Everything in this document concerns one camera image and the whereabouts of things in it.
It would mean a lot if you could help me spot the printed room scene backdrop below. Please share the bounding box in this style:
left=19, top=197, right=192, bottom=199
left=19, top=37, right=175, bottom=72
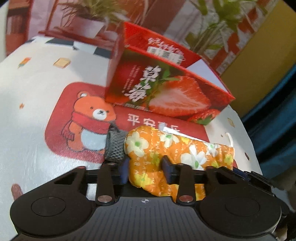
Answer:
left=5, top=0, right=276, bottom=74

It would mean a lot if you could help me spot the grey knitted cloth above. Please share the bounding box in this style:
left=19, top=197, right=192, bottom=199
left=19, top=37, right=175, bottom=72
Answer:
left=104, top=123, right=128, bottom=164

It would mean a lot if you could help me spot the white cartoon print tablecloth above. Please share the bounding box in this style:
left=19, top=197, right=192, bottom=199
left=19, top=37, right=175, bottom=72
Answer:
left=0, top=36, right=263, bottom=241

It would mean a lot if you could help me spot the red strawberry cardboard box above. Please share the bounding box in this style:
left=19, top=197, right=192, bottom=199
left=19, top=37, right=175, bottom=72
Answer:
left=105, top=22, right=234, bottom=125

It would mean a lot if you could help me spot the white plastic wrapper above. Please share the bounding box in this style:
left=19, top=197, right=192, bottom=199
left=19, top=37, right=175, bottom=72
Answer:
left=163, top=126, right=182, bottom=136

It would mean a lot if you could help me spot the orange floral fabric pouch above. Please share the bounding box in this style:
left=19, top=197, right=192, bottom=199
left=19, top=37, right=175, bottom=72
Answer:
left=124, top=126, right=235, bottom=201

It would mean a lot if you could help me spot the yellow board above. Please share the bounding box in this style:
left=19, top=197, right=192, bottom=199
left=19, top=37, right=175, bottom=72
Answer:
left=222, top=1, right=295, bottom=117

